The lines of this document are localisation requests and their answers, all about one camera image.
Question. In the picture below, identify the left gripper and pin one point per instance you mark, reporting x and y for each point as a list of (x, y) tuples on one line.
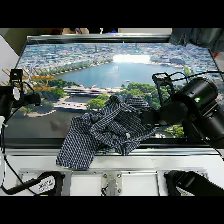
[(31, 99)]

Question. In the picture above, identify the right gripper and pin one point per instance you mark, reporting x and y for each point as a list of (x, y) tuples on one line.
[(150, 118)]

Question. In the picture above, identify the checked shirt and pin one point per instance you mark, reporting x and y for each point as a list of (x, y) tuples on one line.
[(110, 130)]

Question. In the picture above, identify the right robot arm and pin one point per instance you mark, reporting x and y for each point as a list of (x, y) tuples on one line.
[(203, 110)]

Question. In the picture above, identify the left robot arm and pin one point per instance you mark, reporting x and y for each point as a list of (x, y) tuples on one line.
[(6, 101)]

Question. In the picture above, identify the brown clothes hanger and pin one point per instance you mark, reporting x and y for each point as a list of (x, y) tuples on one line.
[(42, 77)]

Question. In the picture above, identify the heap of clothes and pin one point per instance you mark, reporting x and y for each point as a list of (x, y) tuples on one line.
[(196, 36)]

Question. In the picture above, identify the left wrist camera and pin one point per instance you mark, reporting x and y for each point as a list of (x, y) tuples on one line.
[(16, 75)]

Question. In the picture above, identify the silver frame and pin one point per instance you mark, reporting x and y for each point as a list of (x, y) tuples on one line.
[(113, 182)]

